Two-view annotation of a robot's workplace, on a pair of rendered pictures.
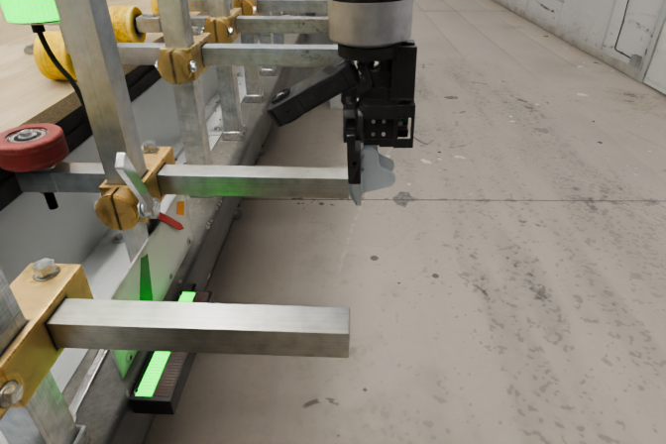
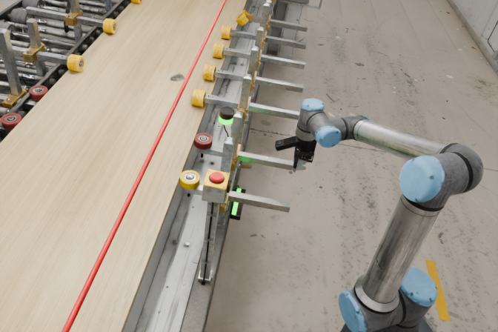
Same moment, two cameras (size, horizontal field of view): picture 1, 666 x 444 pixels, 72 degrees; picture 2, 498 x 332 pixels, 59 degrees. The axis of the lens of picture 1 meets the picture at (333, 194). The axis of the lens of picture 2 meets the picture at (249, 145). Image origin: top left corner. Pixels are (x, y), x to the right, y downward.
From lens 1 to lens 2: 138 cm
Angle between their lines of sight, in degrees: 8
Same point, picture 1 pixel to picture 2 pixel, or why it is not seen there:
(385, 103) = (306, 151)
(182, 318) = (256, 198)
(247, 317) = (269, 201)
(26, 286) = not seen: hidden behind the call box
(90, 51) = (236, 130)
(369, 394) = (279, 236)
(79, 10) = (238, 123)
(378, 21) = (307, 136)
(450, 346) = (320, 221)
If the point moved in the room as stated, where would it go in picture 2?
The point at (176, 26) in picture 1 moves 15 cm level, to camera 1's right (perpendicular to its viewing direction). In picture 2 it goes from (244, 102) to (276, 107)
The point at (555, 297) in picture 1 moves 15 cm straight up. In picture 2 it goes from (378, 207) to (384, 193)
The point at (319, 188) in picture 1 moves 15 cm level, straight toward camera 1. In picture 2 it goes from (284, 166) to (284, 190)
